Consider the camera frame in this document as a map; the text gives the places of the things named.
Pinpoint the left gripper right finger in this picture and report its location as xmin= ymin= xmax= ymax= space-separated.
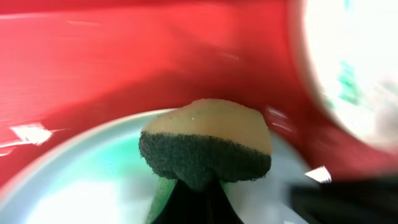
xmin=206 ymin=180 xmax=243 ymax=224

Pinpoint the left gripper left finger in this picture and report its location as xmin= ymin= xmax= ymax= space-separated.
xmin=151 ymin=179 xmax=207 ymax=224

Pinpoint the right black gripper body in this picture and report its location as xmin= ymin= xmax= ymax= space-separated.
xmin=289 ymin=177 xmax=397 ymax=224

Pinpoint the green yellow scrub sponge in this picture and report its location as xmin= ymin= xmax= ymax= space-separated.
xmin=139 ymin=99 xmax=272 ymax=196

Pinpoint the pale blue plate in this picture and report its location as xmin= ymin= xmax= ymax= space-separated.
xmin=1 ymin=111 xmax=315 ymax=224

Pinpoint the white plate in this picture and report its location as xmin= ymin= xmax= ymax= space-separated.
xmin=299 ymin=0 xmax=397 ymax=152

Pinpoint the red plastic tray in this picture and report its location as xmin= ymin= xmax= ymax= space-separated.
xmin=1 ymin=0 xmax=397 ymax=183

